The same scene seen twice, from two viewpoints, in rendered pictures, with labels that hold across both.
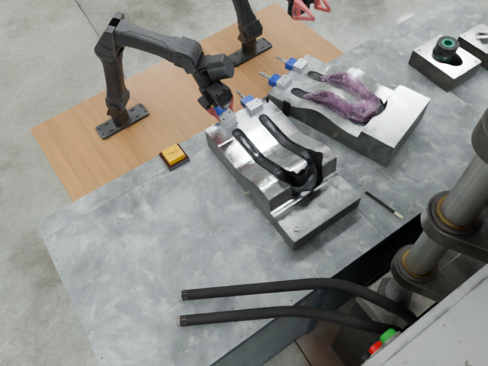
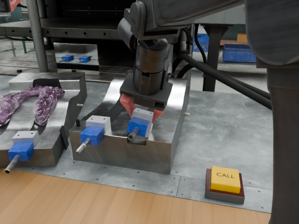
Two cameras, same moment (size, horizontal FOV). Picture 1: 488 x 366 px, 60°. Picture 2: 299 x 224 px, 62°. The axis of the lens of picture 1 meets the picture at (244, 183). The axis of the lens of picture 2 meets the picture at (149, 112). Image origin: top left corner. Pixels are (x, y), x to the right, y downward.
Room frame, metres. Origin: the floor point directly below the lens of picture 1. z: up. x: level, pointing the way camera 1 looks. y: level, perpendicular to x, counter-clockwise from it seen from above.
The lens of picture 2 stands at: (1.33, 0.41, 1.19)
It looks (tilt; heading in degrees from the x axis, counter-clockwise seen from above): 25 degrees down; 223
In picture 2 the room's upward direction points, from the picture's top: straight up
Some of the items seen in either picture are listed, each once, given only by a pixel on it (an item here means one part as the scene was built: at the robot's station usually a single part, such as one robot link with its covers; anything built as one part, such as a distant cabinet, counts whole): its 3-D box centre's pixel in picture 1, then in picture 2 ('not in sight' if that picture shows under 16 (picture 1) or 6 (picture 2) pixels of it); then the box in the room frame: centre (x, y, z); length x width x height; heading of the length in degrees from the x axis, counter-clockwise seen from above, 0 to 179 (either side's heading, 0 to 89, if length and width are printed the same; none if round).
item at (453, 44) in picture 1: (446, 46); not in sight; (1.23, -0.82, 0.89); 0.08 x 0.08 x 0.04
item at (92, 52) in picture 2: not in sight; (94, 50); (0.36, -0.99, 0.87); 0.50 x 0.27 x 0.17; 29
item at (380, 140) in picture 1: (344, 101); (34, 108); (1.04, -0.39, 0.86); 0.50 x 0.26 x 0.11; 46
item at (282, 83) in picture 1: (273, 80); (19, 154); (1.18, -0.15, 0.86); 0.13 x 0.05 x 0.05; 46
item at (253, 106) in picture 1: (246, 101); (90, 138); (1.05, -0.04, 0.89); 0.13 x 0.05 x 0.05; 29
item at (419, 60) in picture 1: (444, 62); not in sight; (1.20, -0.81, 0.84); 0.20 x 0.15 x 0.07; 29
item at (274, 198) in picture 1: (279, 163); (143, 105); (0.79, -0.12, 0.87); 0.50 x 0.26 x 0.14; 29
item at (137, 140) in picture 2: not in sight; (139, 140); (0.96, 0.03, 0.87); 0.05 x 0.05 x 0.04; 29
